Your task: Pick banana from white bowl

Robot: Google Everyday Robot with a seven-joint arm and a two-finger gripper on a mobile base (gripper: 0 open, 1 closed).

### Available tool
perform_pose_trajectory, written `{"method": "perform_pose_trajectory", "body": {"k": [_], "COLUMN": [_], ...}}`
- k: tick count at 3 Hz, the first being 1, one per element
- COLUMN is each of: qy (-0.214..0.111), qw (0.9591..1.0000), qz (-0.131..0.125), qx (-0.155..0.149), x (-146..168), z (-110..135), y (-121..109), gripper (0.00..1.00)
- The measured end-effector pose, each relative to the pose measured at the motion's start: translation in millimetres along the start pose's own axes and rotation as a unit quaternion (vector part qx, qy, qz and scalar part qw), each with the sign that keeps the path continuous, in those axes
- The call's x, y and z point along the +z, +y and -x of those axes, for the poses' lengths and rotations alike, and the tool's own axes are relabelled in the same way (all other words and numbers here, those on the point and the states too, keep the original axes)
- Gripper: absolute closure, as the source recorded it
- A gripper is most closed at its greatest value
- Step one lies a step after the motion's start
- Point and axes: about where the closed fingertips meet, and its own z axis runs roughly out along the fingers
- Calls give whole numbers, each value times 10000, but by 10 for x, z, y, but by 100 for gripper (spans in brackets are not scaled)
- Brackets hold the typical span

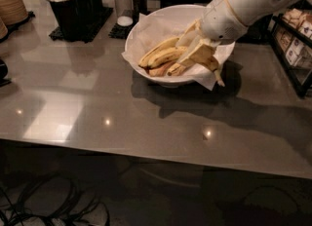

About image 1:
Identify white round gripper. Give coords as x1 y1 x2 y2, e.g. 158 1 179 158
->
175 0 248 67

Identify yellow banana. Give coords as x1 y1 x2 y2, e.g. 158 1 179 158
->
138 37 178 68
199 54 225 87
147 46 187 69

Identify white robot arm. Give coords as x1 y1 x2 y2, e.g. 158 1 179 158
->
177 0 312 66

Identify right spotted banana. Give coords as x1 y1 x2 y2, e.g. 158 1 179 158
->
167 63 187 76

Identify white paper bowl liner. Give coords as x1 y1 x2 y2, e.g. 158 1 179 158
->
123 5 234 90

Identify orange-toned banana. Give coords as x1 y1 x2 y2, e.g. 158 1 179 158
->
148 61 174 77

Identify small black shaker mat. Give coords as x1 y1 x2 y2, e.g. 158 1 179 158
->
109 10 138 39

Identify glass salt shaker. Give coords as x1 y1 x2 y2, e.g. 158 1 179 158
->
114 0 134 27

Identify black snack display rack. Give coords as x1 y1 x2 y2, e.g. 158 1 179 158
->
269 0 312 97

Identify front black cutlery holder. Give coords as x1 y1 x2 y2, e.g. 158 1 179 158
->
48 0 81 41

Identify dark object at left edge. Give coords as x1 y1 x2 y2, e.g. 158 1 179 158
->
0 59 11 87

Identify black cables on floor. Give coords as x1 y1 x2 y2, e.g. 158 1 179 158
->
0 170 111 226

